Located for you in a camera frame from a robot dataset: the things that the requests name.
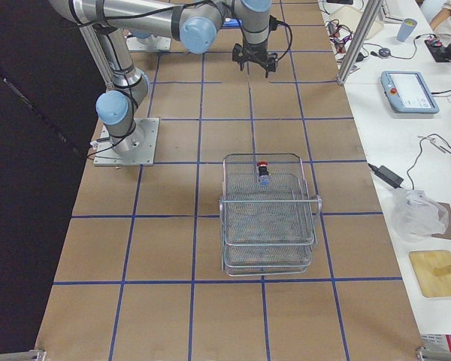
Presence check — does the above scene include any red emergency push button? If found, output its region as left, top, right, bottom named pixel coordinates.
left=256, top=161, right=270, bottom=186

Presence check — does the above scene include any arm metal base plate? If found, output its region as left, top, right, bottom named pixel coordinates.
left=126, top=31, right=171, bottom=53
left=92, top=117, right=160, bottom=167

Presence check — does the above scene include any black power adapter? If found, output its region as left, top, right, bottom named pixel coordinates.
left=369, top=165, right=404, bottom=189

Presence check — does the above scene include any blue teach pendant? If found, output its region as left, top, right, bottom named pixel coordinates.
left=380, top=71, right=440, bottom=115

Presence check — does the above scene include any blue cup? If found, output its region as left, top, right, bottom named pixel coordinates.
left=396, top=18, right=417, bottom=42

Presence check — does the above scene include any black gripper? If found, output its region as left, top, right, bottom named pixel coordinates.
left=232, top=41, right=278, bottom=78

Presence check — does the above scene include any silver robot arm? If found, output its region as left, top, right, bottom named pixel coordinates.
left=50, top=1, right=279, bottom=165

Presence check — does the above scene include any aluminium frame post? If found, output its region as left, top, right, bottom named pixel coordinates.
left=337, top=0, right=383, bottom=85

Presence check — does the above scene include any cream plastic tray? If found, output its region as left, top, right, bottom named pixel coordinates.
left=329, top=6, right=384, bottom=40

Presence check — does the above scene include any blue plastic tray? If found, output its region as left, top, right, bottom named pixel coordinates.
left=222, top=17, right=241, bottom=29

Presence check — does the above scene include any wire mesh shelf rack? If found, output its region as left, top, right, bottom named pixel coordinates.
left=219, top=153, right=322, bottom=276

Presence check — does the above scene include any clear plastic bag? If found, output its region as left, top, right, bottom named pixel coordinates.
left=391, top=188, right=449, bottom=239

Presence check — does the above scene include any wooden cutting board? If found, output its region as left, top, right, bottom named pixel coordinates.
left=409, top=250, right=451, bottom=298

